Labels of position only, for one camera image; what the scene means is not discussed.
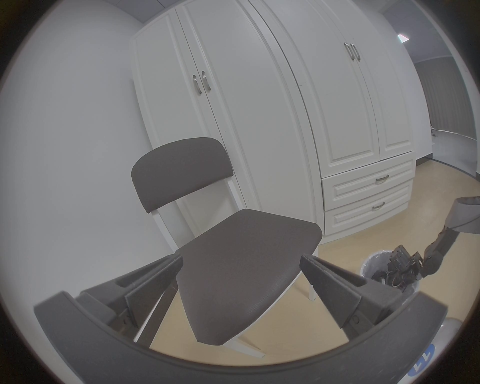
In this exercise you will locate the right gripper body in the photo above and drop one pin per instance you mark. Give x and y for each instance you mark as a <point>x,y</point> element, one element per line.
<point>399,276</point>

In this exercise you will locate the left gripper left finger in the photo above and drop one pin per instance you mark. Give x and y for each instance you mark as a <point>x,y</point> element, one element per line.
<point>146,288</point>

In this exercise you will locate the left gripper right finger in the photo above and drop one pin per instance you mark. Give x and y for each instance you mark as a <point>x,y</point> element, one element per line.
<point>345,296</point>

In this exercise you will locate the clear plastic bag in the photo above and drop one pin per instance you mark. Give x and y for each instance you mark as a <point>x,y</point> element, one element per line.
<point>369,264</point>

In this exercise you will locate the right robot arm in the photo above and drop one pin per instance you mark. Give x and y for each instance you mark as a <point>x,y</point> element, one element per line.
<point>442,245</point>

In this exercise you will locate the white trash bin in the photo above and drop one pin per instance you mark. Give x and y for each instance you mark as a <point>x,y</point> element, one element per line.
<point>411,291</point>

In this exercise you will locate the white chair dark grey seat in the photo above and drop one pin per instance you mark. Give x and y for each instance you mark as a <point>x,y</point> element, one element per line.
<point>243,262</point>

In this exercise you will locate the white wardrobe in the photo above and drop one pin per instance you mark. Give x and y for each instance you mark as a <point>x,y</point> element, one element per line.
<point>262,93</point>

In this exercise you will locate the ceiling light panel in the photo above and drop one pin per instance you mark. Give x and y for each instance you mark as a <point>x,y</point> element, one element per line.
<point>403,37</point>

